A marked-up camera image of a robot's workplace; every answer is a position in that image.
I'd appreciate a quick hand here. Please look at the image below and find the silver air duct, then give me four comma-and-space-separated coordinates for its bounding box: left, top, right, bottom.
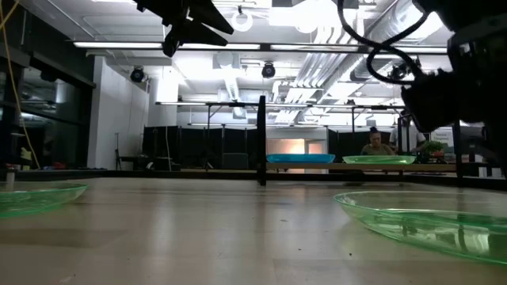
350, 0, 444, 82

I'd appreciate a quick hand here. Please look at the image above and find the plant with red flowers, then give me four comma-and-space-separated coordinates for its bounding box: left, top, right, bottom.
422, 140, 447, 163

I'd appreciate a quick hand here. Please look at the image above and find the person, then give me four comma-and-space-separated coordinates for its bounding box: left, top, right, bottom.
389, 114, 428, 154
359, 126, 396, 157

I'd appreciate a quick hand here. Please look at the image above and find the yellow cable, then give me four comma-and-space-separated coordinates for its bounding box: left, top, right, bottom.
0, 0, 42, 170

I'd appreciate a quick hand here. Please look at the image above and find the wooden shelf with black posts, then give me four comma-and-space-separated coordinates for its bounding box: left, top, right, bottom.
256, 94, 464, 187

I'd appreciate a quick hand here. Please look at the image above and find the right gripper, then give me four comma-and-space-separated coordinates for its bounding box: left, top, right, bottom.
400, 33, 490, 134

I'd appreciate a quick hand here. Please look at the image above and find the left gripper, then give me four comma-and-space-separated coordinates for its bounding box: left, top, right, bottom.
134, 0, 234, 59

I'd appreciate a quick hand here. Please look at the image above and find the thin black stand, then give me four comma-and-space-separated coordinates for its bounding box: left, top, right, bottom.
113, 132, 123, 170

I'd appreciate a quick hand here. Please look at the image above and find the black cable loop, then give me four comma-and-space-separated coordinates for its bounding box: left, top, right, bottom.
336, 0, 431, 85

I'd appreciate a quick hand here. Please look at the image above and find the black aluminium rig frame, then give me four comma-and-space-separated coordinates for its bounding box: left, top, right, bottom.
0, 169, 507, 184

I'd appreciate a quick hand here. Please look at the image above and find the black partition wall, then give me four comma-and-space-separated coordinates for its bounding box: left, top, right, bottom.
141, 125, 258, 170

